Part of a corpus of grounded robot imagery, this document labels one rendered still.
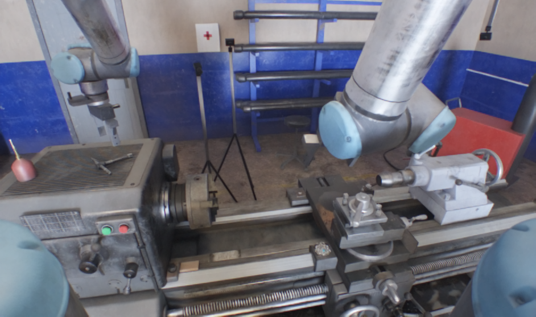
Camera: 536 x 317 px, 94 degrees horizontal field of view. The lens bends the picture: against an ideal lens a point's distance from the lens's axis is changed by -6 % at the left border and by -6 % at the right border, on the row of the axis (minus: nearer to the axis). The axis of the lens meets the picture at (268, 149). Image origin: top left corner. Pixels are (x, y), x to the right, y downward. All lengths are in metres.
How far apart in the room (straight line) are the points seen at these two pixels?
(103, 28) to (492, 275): 0.81
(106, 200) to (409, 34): 0.99
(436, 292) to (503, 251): 1.78
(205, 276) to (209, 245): 0.31
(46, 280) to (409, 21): 0.40
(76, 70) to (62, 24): 3.49
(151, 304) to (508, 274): 1.23
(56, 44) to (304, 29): 3.35
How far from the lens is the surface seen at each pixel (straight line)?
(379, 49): 0.35
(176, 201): 1.24
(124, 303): 1.37
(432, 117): 0.50
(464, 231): 1.83
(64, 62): 0.95
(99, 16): 0.77
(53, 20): 4.46
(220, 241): 1.61
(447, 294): 2.07
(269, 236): 1.62
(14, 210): 1.22
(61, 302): 0.29
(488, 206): 1.96
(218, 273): 1.33
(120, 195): 1.06
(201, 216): 1.21
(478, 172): 1.84
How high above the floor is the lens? 1.89
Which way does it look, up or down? 28 degrees down
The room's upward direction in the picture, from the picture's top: straight up
